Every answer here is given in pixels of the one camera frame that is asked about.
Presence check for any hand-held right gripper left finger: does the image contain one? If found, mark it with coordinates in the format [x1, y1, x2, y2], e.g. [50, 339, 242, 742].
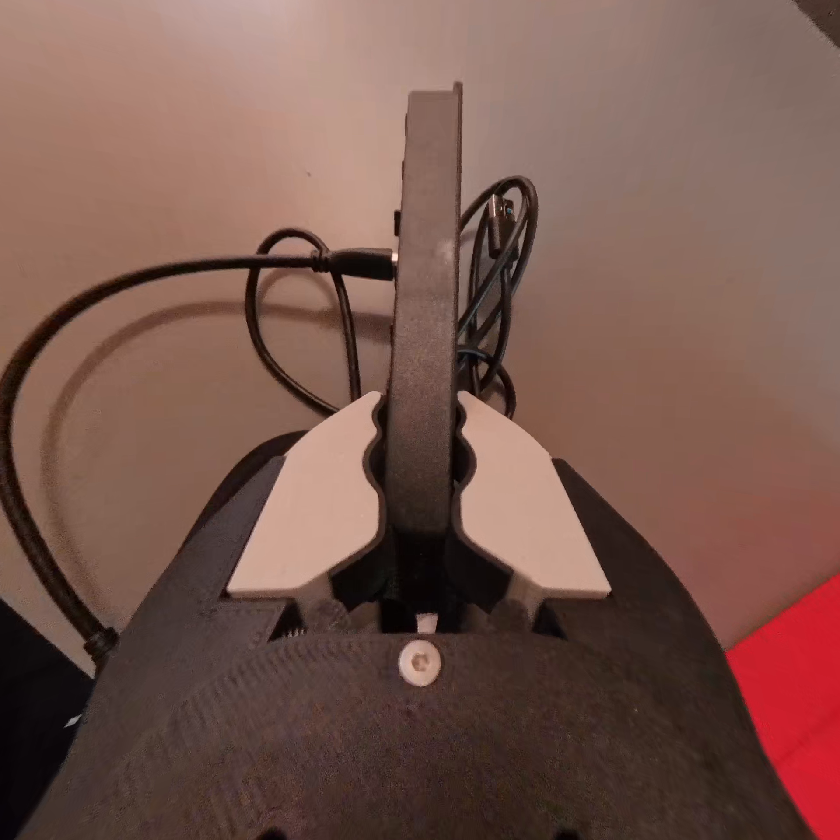
[225, 391, 388, 600]

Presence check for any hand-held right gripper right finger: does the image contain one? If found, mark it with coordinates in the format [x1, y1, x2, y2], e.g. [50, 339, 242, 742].
[453, 391, 613, 599]

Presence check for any black usb hub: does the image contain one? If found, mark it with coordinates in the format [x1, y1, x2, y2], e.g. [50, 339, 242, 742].
[386, 80, 464, 536]

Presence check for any black smooth usb cable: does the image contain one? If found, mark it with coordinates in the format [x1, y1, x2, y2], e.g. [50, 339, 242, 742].
[0, 246, 399, 664]

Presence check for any red plastic bin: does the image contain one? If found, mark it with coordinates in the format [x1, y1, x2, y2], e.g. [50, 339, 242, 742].
[725, 576, 840, 840]

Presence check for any thin black coiled cable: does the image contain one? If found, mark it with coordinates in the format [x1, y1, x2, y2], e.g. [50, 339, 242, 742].
[245, 176, 540, 421]

